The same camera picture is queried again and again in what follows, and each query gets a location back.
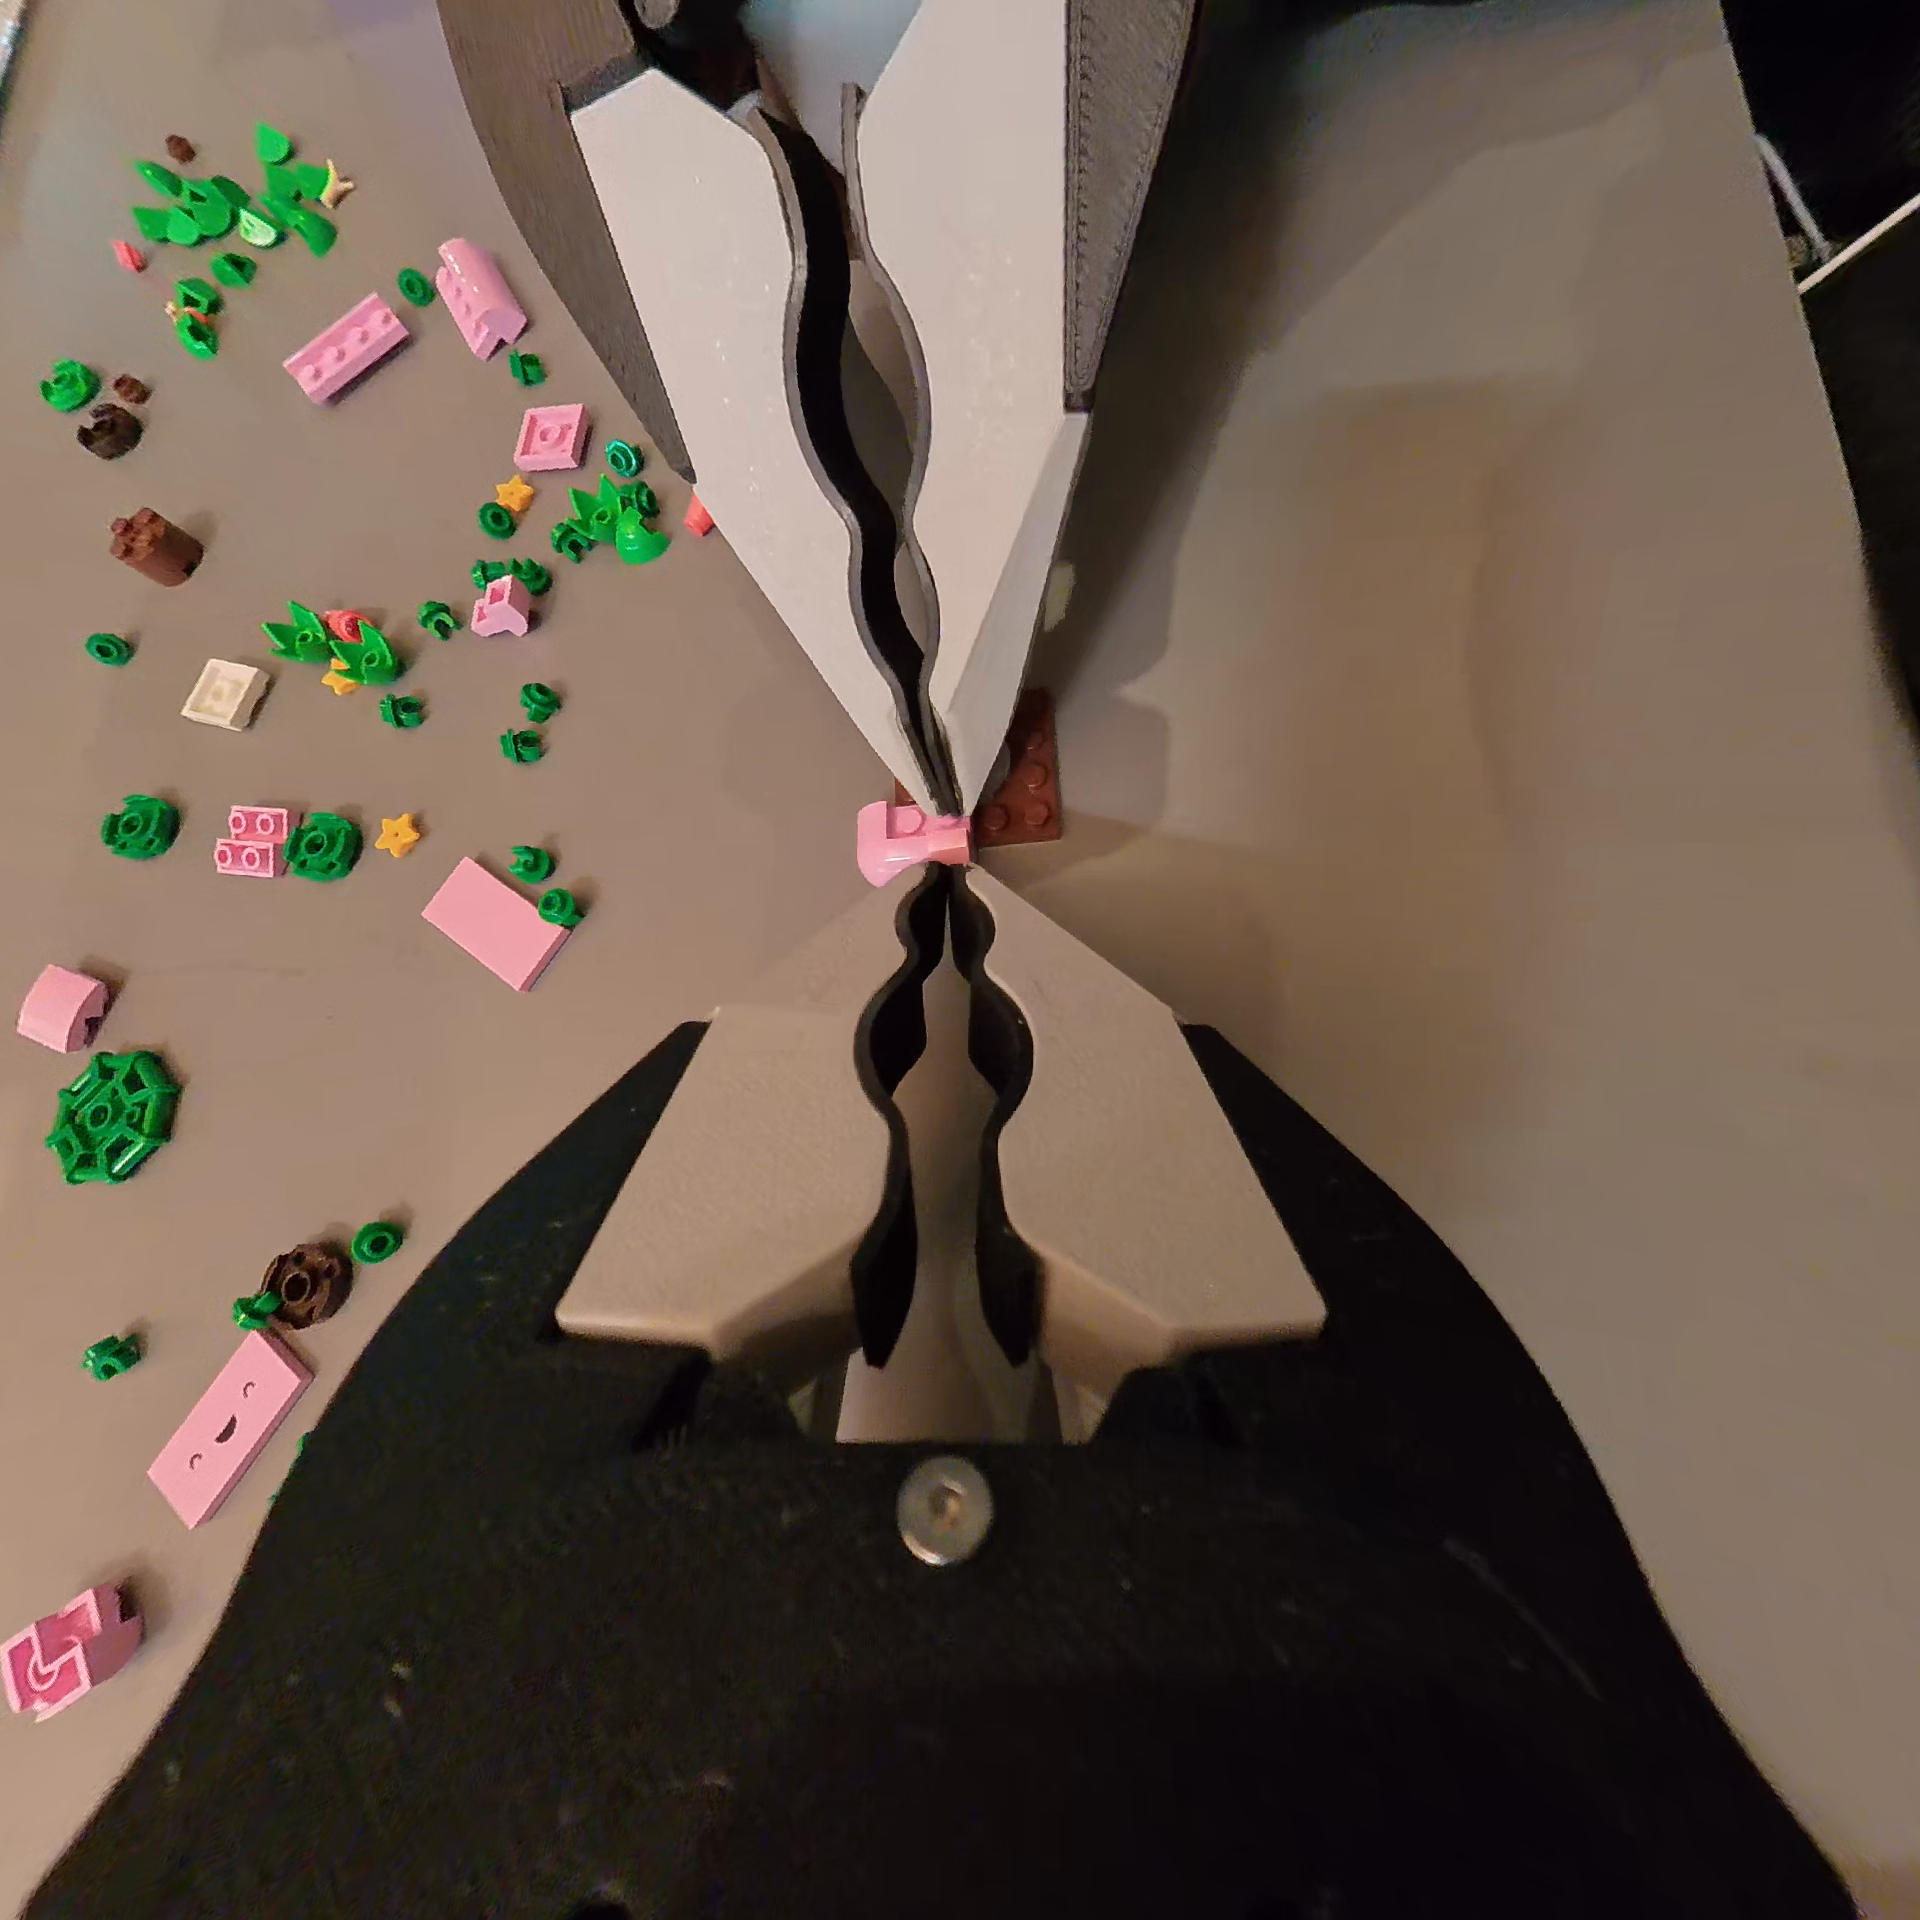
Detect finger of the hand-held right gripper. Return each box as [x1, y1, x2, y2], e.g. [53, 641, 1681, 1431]
[568, 82, 965, 823]
[838, 0, 1094, 820]

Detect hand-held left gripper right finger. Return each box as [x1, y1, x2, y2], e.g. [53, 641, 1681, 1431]
[947, 868, 1328, 1402]

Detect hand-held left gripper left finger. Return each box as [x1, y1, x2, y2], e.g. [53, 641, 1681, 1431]
[555, 883, 954, 1376]

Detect brown square plate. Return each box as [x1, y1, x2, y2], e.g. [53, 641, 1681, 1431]
[895, 683, 1072, 847]

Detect pink studded plate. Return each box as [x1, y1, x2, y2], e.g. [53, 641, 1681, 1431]
[283, 290, 412, 405]

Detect large pink smooth tile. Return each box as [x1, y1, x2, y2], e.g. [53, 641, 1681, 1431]
[422, 856, 571, 996]

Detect brown round plate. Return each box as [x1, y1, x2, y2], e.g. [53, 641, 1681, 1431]
[260, 1242, 354, 1330]

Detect scattered small green clips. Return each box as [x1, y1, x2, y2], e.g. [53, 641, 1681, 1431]
[380, 346, 589, 923]

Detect brown round brick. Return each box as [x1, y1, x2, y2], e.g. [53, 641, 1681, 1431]
[108, 506, 202, 589]

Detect pink face tile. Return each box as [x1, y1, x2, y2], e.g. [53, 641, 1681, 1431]
[148, 1325, 316, 1533]

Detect white cable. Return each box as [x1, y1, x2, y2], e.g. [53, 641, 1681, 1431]
[1755, 134, 1920, 295]

